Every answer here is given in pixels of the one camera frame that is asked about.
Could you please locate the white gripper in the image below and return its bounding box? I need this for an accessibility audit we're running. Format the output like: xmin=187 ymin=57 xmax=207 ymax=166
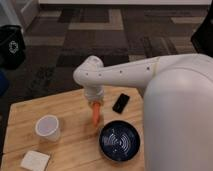
xmin=84 ymin=87 xmax=104 ymax=114

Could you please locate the orange pepper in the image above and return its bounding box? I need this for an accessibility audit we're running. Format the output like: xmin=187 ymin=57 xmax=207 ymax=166
xmin=92 ymin=102 xmax=101 ymax=127

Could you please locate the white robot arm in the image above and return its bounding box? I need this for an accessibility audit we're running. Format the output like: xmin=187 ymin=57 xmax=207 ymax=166
xmin=73 ymin=53 xmax=213 ymax=171

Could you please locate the dark blue ceramic bowl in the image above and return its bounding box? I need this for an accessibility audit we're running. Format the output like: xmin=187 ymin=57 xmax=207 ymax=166
xmin=99 ymin=120 xmax=140 ymax=162

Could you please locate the black smartphone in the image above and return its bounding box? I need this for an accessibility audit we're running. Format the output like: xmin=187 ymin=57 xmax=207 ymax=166
xmin=112 ymin=94 xmax=130 ymax=114

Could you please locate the translucent plastic cup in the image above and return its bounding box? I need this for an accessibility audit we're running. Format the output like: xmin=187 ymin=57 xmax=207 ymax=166
xmin=35 ymin=115 xmax=61 ymax=142

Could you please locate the white square sponge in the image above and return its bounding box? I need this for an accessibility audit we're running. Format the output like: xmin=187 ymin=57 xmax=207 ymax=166
xmin=20 ymin=150 xmax=50 ymax=171

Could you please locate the blue object at left edge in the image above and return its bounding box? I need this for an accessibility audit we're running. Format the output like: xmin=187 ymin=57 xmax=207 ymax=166
xmin=0 ymin=70 xmax=9 ymax=96

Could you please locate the black trash bin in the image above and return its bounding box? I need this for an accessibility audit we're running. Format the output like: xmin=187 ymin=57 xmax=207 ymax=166
xmin=0 ymin=25 xmax=25 ymax=70

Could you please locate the white cabinet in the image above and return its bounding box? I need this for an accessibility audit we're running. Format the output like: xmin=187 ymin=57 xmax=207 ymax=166
xmin=0 ymin=0 xmax=40 ymax=31

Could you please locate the black office chair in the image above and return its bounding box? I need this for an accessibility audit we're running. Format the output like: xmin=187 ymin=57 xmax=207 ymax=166
xmin=191 ymin=0 xmax=213 ymax=57

